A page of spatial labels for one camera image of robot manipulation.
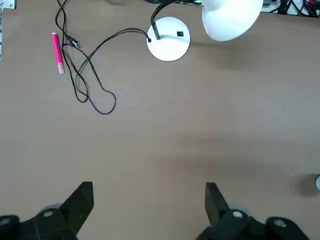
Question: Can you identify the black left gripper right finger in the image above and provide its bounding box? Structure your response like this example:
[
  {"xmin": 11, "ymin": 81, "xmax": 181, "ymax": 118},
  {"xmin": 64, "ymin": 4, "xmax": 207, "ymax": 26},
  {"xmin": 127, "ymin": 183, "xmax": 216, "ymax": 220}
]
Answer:
[{"xmin": 197, "ymin": 182, "xmax": 311, "ymax": 240}]

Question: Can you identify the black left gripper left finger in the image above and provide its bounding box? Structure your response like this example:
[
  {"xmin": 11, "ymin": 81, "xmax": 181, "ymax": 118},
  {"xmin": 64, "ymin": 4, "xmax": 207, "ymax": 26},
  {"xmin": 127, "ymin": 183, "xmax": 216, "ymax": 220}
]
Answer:
[{"xmin": 0, "ymin": 181, "xmax": 95, "ymax": 240}]

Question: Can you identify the pink marker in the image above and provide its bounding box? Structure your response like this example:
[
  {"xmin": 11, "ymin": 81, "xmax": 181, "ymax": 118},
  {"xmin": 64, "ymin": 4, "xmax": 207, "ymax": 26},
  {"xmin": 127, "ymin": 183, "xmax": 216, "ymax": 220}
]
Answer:
[{"xmin": 51, "ymin": 32, "xmax": 66, "ymax": 75}]

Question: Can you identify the white desk lamp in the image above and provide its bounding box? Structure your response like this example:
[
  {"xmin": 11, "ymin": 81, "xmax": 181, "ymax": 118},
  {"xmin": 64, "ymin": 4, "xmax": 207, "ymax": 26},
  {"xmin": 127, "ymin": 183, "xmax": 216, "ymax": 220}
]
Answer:
[{"xmin": 146, "ymin": 0, "xmax": 264, "ymax": 63}]

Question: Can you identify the black lamp cable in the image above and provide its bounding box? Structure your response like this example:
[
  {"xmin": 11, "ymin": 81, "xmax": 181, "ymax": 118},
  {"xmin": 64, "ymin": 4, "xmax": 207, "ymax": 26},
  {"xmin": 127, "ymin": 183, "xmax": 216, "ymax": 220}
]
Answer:
[{"xmin": 55, "ymin": 0, "xmax": 153, "ymax": 115}]

